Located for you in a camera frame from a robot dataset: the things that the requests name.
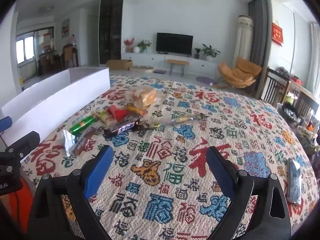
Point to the white vase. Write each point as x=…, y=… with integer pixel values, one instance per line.
x=136, y=49

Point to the round beige cushion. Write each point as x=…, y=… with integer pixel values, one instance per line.
x=141, y=69

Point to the small plant in dark pot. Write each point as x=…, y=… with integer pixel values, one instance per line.
x=197, y=53

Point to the grey curtain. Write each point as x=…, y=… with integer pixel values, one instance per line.
x=260, y=30

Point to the purple floor mat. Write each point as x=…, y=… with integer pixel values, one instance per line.
x=203, y=80

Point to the green snack packet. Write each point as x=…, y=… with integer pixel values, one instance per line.
x=81, y=125

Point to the orange lounge chair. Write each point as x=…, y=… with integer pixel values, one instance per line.
x=237, y=76

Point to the red flower bouquet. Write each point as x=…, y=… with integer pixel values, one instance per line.
x=128, y=42

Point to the white sheer curtain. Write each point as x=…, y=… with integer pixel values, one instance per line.
x=312, y=60

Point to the black television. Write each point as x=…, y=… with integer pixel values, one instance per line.
x=174, y=43

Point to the dark chocolate bar packet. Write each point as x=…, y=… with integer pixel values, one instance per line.
x=122, y=127

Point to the red wall hanging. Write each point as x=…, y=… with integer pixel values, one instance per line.
x=277, y=33

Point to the white cardboard box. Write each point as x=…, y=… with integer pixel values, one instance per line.
x=50, y=100

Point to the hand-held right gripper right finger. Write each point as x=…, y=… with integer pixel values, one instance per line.
x=220, y=170

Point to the long clear candy packet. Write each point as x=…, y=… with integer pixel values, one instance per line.
x=175, y=121

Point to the wall picture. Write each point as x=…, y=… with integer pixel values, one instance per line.
x=65, y=28

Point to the red cloth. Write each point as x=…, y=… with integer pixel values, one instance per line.
x=22, y=205

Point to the white tv cabinet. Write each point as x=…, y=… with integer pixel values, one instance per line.
x=150, y=59

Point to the red snack packet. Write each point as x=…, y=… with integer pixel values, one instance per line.
x=117, y=112

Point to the ceiling light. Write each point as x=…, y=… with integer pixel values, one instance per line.
x=46, y=8

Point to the dark wooden chair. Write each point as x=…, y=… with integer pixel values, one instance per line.
x=275, y=87

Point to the bread in clear packet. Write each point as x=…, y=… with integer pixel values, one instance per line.
x=145, y=96

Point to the silver blue snack packet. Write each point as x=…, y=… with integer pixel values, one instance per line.
x=293, y=182

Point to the wooden dining chair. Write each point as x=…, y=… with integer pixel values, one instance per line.
x=70, y=55

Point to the wooden bench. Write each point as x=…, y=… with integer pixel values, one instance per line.
x=178, y=62

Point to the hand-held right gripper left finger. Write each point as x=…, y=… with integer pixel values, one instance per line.
x=98, y=172

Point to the covered standing air conditioner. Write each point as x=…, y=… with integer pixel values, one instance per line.
x=243, y=40

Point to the orange yellow snack packet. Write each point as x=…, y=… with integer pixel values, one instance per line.
x=136, y=110

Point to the large plant in white pot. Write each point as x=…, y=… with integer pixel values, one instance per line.
x=210, y=51

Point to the green potted plant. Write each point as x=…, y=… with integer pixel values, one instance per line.
x=144, y=45

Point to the dark tall cabinet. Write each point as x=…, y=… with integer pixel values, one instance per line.
x=111, y=27

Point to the brown cardboard box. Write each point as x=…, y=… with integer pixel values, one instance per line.
x=118, y=65

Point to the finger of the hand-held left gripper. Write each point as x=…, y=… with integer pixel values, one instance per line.
x=23, y=141
x=5, y=123

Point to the balcony glass door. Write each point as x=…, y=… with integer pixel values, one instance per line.
x=28, y=47

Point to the printed blanket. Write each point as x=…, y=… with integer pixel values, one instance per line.
x=162, y=155

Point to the silver torn wrapper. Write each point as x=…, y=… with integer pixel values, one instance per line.
x=66, y=142

